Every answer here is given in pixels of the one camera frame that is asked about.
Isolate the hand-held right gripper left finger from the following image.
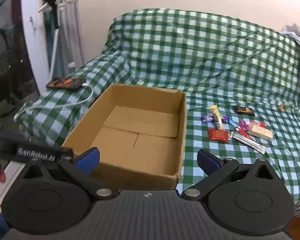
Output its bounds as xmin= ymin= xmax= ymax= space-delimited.
xmin=22 ymin=147 xmax=117 ymax=201

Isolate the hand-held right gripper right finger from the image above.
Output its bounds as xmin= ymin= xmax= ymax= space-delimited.
xmin=181 ymin=149 xmax=282 ymax=202

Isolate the plain red snack packet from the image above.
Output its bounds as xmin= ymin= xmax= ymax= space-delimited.
xmin=207 ymin=128 xmax=229 ymax=143

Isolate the purple candy wrapper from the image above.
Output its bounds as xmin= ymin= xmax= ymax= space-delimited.
xmin=202 ymin=114 xmax=230 ymax=125

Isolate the yellow snack stick packet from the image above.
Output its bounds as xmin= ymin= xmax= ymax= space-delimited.
xmin=209 ymin=105 xmax=224 ymax=130

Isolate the silver stick packet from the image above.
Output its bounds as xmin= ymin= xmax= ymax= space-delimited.
xmin=229 ymin=132 xmax=266 ymax=154

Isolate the thin red stick packet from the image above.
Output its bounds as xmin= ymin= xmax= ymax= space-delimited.
xmin=234 ymin=127 xmax=256 ymax=142

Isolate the red and blue printed packet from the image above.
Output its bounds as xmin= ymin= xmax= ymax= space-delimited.
xmin=238 ymin=120 xmax=265 ymax=132

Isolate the brown cardboard box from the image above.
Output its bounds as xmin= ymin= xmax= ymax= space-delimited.
xmin=61 ymin=84 xmax=188 ymax=190

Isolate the clear packet of white crackers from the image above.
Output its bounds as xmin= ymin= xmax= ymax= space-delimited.
xmin=249 ymin=124 xmax=274 ymax=141

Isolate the black snack packet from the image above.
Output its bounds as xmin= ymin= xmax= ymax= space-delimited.
xmin=234 ymin=106 xmax=255 ymax=117

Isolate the black smartphone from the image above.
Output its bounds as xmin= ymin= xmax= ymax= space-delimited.
xmin=46 ymin=78 xmax=87 ymax=92

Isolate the green checked blanket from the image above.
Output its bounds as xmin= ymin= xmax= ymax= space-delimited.
xmin=15 ymin=8 xmax=300 ymax=215

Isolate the dark glass door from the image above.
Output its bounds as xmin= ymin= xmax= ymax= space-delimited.
xmin=0 ymin=0 xmax=38 ymax=110

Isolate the grey curtain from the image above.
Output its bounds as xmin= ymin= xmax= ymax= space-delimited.
xmin=57 ymin=0 xmax=84 ymax=77

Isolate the white charging cable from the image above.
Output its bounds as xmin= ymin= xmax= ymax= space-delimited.
xmin=14 ymin=81 xmax=94 ymax=122

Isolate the white door frame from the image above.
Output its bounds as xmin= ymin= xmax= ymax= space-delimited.
xmin=21 ymin=0 xmax=50 ymax=95

